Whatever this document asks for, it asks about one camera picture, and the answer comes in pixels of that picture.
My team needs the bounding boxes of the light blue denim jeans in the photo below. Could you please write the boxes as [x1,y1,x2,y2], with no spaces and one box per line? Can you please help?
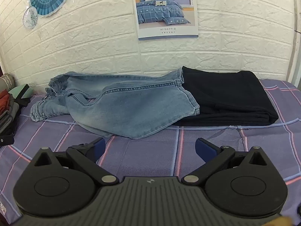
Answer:
[30,69,199,139]

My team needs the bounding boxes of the purple plaid bed sheet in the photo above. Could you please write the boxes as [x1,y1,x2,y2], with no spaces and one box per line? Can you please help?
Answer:
[1,80,300,223]

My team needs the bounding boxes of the folded black garment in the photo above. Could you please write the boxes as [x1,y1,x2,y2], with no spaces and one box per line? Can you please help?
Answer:
[175,67,279,127]

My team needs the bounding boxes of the stack of folded clothes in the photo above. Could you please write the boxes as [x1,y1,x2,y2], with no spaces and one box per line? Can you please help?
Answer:
[1,73,33,147]

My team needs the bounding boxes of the small clear patterned fan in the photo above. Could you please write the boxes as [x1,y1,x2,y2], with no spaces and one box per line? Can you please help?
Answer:
[22,6,38,29]

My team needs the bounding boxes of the bedding advertisement poster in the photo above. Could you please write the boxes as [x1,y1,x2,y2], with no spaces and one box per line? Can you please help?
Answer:
[133,0,198,40]

